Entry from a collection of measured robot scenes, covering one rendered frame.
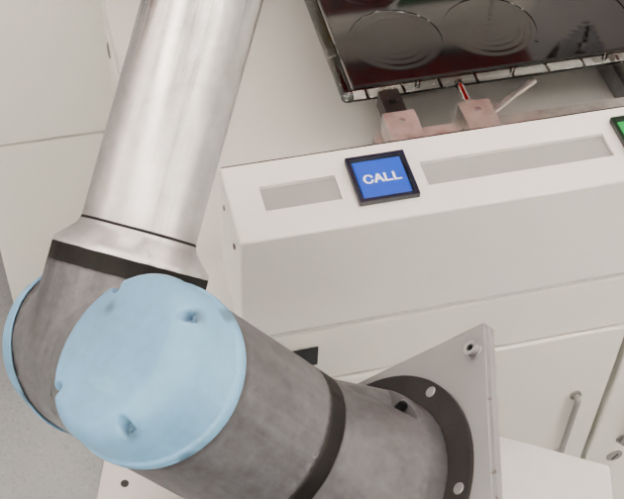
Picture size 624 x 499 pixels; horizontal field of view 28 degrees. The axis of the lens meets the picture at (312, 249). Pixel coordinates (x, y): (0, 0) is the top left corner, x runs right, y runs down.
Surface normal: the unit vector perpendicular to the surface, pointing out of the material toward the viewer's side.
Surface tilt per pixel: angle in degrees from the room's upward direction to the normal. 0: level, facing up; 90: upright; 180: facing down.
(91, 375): 39
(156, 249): 26
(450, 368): 45
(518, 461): 0
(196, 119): 54
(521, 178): 0
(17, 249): 90
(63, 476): 0
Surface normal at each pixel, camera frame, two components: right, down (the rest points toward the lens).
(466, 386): -0.68, -0.50
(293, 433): 0.63, -0.04
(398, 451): 0.48, -0.48
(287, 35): 0.03, -0.65
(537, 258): 0.24, 0.74
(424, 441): 0.49, -0.64
